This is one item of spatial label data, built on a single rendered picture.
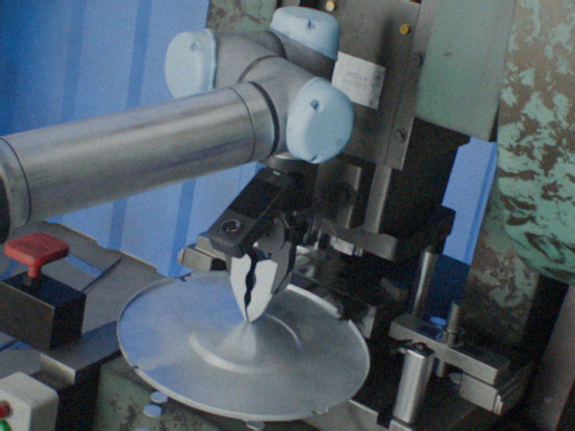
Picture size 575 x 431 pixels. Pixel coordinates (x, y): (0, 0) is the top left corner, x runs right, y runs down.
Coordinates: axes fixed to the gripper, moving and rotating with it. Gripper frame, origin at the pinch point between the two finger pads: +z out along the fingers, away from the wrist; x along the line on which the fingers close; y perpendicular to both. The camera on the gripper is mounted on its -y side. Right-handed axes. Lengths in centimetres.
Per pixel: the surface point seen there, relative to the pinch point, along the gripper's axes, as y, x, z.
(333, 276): 22.2, 1.1, 2.3
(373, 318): 18.9, -7.2, 3.9
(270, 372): -5.3, -7.5, 2.5
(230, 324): -1.9, 0.9, 1.3
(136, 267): 135, 118, 79
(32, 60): 136, 162, 34
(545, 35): -16, -32, -44
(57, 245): 2.6, 31.4, 4.0
